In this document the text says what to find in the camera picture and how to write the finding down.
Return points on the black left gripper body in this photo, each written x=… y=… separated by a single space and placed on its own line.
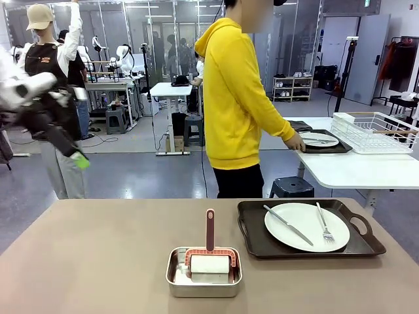
x=42 y=131

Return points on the red lint roller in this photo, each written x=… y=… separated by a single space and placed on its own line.
x=210 y=229

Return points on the silver table knife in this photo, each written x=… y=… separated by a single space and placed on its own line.
x=288 y=225

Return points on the large white plate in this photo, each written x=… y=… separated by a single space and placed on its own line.
x=304 y=222

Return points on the silver fork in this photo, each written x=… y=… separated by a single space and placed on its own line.
x=322 y=219

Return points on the black tray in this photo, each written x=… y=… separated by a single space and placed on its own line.
x=340 y=148

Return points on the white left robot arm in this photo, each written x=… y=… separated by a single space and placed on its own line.
x=32 y=83

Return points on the person's right forearm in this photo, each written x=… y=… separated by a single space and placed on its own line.
x=278 y=127

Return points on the person's right hand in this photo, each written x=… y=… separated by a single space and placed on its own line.
x=296 y=144

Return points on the dark grey hanging cloth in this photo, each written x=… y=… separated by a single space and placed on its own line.
x=5 y=150

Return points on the grey plastic stool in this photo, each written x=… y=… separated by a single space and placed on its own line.
x=193 y=129
x=116 y=119

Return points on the person in beige cap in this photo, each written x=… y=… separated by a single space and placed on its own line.
x=42 y=62

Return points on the white workbench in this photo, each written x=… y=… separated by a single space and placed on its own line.
x=108 y=85

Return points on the cardboard box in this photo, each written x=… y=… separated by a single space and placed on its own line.
x=175 y=144

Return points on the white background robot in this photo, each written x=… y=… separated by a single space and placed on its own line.
x=124 y=60

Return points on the white standing desk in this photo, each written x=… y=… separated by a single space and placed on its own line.
x=170 y=89

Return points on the beige cap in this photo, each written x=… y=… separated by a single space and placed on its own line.
x=39 y=16

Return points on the black hat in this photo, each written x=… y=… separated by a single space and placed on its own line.
x=181 y=80

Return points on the person in yellow hoodie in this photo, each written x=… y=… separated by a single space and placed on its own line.
x=229 y=98

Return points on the rectangular metal tray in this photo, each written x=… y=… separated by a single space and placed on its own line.
x=203 y=291

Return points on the dark blue stool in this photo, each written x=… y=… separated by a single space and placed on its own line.
x=291 y=188

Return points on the dark folded cloth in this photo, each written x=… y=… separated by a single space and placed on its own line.
x=299 y=125

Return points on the wooden shoe rack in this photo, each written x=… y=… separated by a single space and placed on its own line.
x=293 y=88

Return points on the black suitcases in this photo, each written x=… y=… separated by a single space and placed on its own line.
x=325 y=76

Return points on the white side table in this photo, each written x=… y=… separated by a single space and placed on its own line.
x=360 y=170

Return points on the black light stand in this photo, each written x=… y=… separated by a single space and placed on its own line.
x=350 y=59

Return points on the grey door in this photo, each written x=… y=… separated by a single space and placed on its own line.
x=368 y=59

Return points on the green exit sign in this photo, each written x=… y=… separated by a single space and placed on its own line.
x=366 y=2

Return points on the clothes rack with garments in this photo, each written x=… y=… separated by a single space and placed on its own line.
x=401 y=65

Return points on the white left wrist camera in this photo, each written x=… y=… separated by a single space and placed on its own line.
x=78 y=93

